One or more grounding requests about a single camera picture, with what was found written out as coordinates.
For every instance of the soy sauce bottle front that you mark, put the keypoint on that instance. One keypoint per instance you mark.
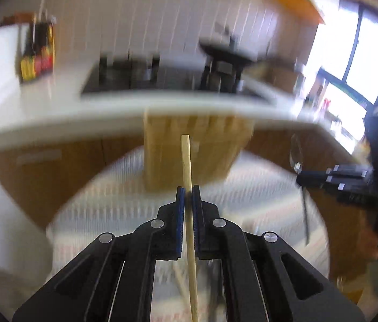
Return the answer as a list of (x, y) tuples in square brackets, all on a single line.
[(29, 61)]

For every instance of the black gas stove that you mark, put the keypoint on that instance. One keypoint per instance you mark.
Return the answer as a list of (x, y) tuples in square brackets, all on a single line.
[(137, 74)]

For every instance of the white kitchen counter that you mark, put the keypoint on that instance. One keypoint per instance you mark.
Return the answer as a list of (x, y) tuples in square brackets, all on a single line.
[(53, 109)]

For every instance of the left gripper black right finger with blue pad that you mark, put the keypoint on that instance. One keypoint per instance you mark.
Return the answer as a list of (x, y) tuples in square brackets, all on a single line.
[(264, 278)]

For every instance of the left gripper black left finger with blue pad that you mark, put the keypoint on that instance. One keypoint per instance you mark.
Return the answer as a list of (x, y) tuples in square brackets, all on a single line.
[(112, 278)]

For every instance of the black wok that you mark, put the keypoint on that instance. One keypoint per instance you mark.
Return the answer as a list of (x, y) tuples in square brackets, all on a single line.
[(231, 53)]

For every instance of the bamboo chopstick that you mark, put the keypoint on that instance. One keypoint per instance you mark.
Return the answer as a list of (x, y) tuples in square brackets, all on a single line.
[(190, 242)]

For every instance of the soy sauce bottle rear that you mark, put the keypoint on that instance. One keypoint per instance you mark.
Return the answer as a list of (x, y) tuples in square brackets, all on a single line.
[(47, 45)]

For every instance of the soy sauce bottle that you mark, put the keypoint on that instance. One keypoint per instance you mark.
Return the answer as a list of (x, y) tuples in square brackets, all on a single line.
[(47, 45), (29, 61)]

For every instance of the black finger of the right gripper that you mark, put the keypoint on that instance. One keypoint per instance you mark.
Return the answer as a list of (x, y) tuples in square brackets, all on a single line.
[(343, 177)]

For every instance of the yellow plastic utensil basket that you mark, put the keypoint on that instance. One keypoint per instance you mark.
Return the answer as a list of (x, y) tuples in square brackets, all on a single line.
[(215, 143)]

